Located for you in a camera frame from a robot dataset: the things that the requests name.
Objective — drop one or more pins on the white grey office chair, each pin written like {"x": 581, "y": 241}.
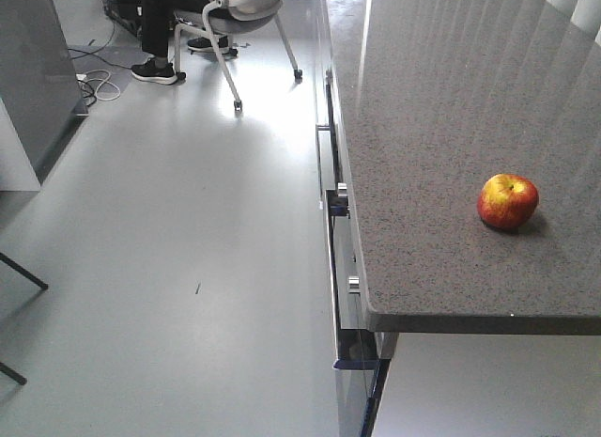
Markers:
{"x": 229, "y": 18}

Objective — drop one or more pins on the seated person in black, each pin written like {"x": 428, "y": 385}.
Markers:
{"x": 156, "y": 16}

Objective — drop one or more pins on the red yellow apple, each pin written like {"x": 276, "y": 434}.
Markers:
{"x": 507, "y": 201}

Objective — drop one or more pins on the grey speckled counter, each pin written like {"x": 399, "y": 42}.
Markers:
{"x": 487, "y": 332}

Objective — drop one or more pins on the grey white cabinet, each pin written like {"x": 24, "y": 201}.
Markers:
{"x": 41, "y": 100}

